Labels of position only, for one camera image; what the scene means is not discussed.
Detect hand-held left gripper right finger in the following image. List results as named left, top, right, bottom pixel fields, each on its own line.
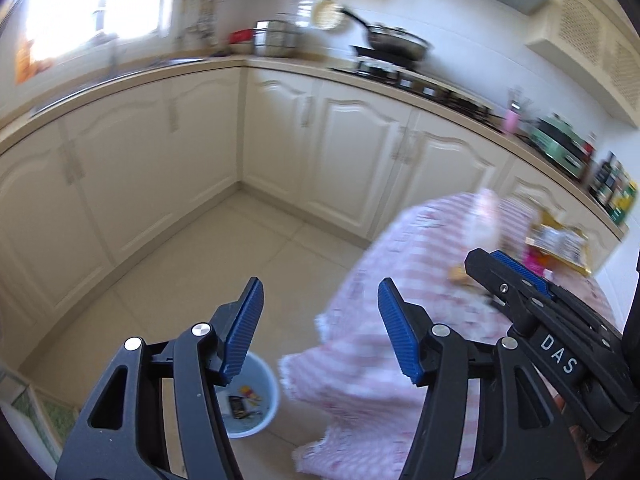
left=378, top=277, right=586, bottom=480

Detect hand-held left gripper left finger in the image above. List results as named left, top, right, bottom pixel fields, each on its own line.
left=55, top=276, right=264, bottom=480

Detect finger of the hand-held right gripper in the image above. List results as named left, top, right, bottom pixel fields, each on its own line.
left=465, top=249, right=551, bottom=322
left=489, top=251, right=551, bottom=296

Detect orange bread snack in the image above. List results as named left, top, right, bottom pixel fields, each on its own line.
left=449, top=266, right=483, bottom=288

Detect light blue plastic bin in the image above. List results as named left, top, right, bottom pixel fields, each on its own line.
left=215, top=352, right=281, bottom=438

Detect pink wrapper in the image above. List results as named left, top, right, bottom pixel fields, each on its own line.
left=522, top=250, right=552, bottom=277

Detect pink checked tablecloth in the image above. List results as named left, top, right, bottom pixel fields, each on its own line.
left=277, top=190, right=616, bottom=476

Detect yellow snack packet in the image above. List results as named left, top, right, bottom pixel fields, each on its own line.
left=525, top=210, right=595, bottom=277

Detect clear plastic bottle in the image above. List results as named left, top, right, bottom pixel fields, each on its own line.
left=469, top=188, right=502, bottom=250

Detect row of seasoning bottles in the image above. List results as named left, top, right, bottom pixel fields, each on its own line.
left=589, top=151, right=637, bottom=222

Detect green countertop oven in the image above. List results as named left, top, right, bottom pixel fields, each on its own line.
left=526, top=114, right=595, bottom=180

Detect cream kitchen base cabinet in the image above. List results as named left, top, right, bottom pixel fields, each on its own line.
left=0, top=57, right=628, bottom=376

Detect black gas stove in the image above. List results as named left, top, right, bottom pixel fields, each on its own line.
left=329, top=57, right=505, bottom=132

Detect green patterned glass door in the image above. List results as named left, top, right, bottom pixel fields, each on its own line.
left=0, top=367, right=82, bottom=463

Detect black frying pan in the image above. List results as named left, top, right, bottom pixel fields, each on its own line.
left=344, top=6, right=432, bottom=62

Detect stainless steel pot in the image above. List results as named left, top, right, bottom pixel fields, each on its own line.
left=253, top=19, right=302, bottom=59

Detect white round strainer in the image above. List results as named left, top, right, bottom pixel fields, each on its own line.
left=311, top=0, right=347, bottom=32

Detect hanging metal utensils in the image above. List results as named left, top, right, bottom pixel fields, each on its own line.
left=175, top=0, right=237, bottom=48

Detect orange packet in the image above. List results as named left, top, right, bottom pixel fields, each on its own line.
left=15, top=40, right=55, bottom=85

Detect cream wall cabinet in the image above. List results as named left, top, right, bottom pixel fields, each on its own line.
left=525, top=0, right=640, bottom=128

